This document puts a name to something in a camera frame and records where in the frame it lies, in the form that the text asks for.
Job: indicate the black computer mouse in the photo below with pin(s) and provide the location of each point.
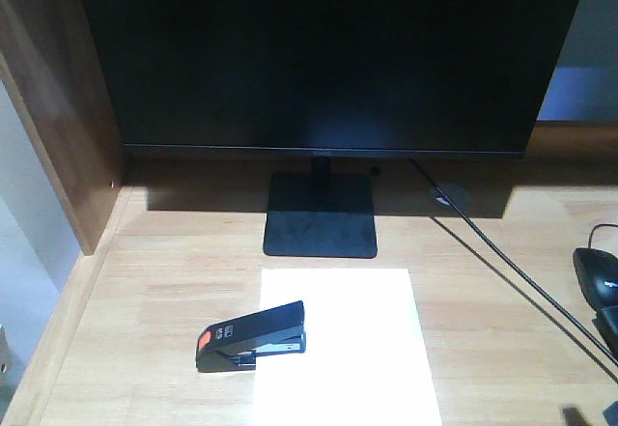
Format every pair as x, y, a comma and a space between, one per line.
596, 272

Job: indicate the black computer monitor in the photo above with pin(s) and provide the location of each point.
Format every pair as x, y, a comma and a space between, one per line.
326, 79

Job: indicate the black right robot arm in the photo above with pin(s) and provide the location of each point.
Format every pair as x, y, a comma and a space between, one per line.
606, 324

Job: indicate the white paper sheet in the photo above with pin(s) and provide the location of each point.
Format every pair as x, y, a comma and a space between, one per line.
365, 361

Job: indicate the wooden desk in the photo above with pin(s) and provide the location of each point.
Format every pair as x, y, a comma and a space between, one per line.
158, 267

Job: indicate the black stapler with orange button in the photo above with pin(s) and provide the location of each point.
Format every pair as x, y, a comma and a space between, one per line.
236, 344

